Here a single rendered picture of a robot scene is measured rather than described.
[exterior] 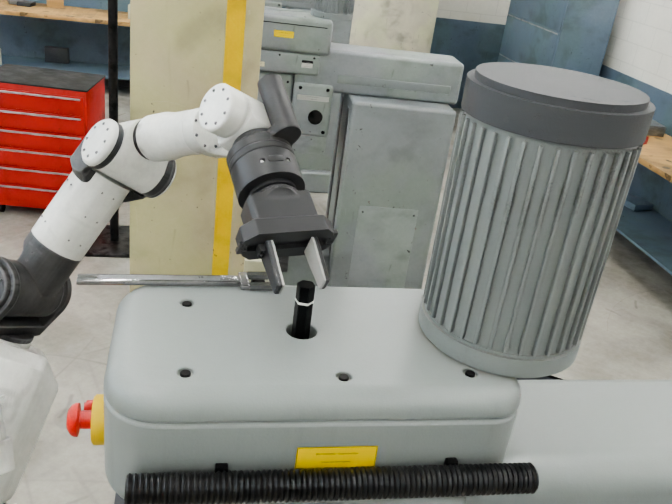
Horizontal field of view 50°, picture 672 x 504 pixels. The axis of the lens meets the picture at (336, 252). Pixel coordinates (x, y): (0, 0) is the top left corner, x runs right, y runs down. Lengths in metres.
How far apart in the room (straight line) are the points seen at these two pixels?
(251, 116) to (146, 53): 1.57
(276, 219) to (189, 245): 1.86
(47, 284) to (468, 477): 0.72
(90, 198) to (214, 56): 1.38
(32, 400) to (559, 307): 0.81
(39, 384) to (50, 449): 2.38
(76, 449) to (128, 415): 2.82
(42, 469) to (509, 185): 2.98
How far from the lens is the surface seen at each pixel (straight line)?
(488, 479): 0.86
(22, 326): 1.27
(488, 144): 0.78
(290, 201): 0.89
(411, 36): 9.34
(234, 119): 0.94
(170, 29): 2.48
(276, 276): 0.84
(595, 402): 1.12
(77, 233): 1.20
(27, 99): 5.53
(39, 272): 1.22
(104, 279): 0.95
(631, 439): 1.07
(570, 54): 8.07
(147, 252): 2.73
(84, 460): 3.54
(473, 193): 0.80
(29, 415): 1.25
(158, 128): 1.09
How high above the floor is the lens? 2.35
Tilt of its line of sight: 25 degrees down
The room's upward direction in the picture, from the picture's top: 8 degrees clockwise
